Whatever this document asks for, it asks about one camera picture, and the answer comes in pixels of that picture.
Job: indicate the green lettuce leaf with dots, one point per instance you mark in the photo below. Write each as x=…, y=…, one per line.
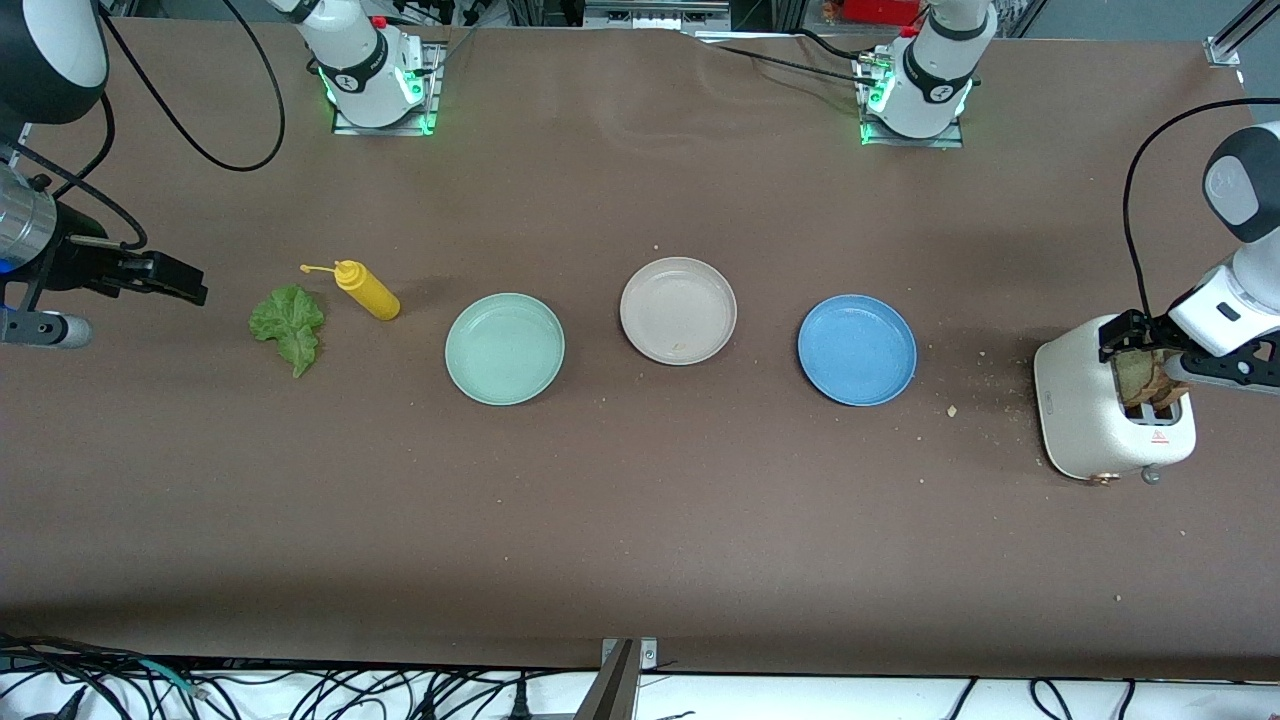
x=290, y=322

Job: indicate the aluminium frame equipment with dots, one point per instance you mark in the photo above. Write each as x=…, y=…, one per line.
x=655, y=12

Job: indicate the brown bread slice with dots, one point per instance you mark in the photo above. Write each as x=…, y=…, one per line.
x=1135, y=382
x=1168, y=388

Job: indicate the blue plate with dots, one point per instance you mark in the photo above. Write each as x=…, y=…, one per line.
x=857, y=350

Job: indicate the mint green plate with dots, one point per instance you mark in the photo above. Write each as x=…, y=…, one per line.
x=505, y=349

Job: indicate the yellow squeeze bottle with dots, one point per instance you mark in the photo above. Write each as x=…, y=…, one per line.
x=370, y=293

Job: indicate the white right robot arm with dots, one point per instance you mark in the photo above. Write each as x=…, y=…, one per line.
x=360, y=70

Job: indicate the metal table edge bracket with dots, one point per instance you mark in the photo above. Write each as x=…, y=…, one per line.
x=625, y=660

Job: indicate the white toaster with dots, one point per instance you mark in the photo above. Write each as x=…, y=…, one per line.
x=1075, y=400

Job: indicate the red box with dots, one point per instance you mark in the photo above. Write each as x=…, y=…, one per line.
x=880, y=10

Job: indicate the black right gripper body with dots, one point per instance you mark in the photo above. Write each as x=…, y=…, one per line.
x=72, y=261

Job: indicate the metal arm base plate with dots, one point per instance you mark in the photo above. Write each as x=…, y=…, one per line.
x=955, y=140
x=432, y=95

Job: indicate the beige plate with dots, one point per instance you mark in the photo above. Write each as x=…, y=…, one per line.
x=678, y=310

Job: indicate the aluminium corner profile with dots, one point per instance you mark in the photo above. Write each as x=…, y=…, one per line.
x=1225, y=48

